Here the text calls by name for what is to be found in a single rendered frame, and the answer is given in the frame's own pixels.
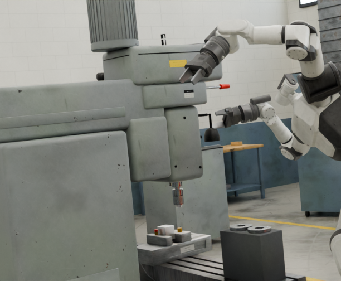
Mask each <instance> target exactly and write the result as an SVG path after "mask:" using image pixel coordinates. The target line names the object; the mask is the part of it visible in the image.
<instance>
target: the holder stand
mask: <svg viewBox="0 0 341 281"><path fill-rule="evenodd" d="M220 236H221V249H222V261H223V273H224V277H225V278H230V279H235V280H240V281H280V280H283V279H285V278H286V273H285V260H284V247H283V240H282V230H277V229H272V228H271V226H252V224H235V225H231V226H230V228H229V229H225V230H221V231H220Z"/></svg>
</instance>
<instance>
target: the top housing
mask: <svg viewBox="0 0 341 281"><path fill-rule="evenodd" d="M204 45H205V44H197V45H160V46H133V47H128V48H124V49H120V50H115V51H110V52H106V53H104V54H103V57H102V59H103V71H104V81H106V80H123V79H131V80H132V81H133V83H134V84H135V85H137V86H139V85H155V84H172V83H181V82H180V81H179V78H180V77H181V75H182V74H183V73H184V71H185V68H184V67H185V64H186V63H187V62H188V61H191V60H192V59H193V58H194V57H195V56H196V55H197V54H200V49H201V48H202V47H203V46H204ZM222 77H223V73H222V62H221V63H220V64H219V65H218V66H216V67H215V68H214V69H213V71H212V74H211V75H210V76H209V77H203V78H202V79H201V80H200V81H204V82H206V81H215V80H220V79H221V78H222Z"/></svg>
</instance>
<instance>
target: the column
mask: <svg viewBox="0 0 341 281"><path fill-rule="evenodd" d="M0 281H140V273H139V262H138V251H137V239H136V232H135V221H134V210H133V198H132V192H131V180H130V169H129V157H128V146H127V139H126V133H125V132H123V131H109V132H96V133H87V134H77V135H67V136H62V137H52V138H42V139H33V140H23V141H17V142H8V143H0Z"/></svg>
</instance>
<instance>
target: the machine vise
mask: <svg viewBox="0 0 341 281"><path fill-rule="evenodd" d="M146 236H147V244H143V245H139V246H137V251H138V259H139V261H140V263H141V264H146V265H151V266H156V265H159V264H163V263H167V262H170V261H174V260H178V259H181V258H185V257H188V256H192V255H196V254H199V253H204V252H206V251H210V250H212V241H211V235H203V234H195V233H191V237H192V240H190V241H186V242H183V243H180V242H176V241H172V237H171V236H165V235H155V234H148V235H146Z"/></svg>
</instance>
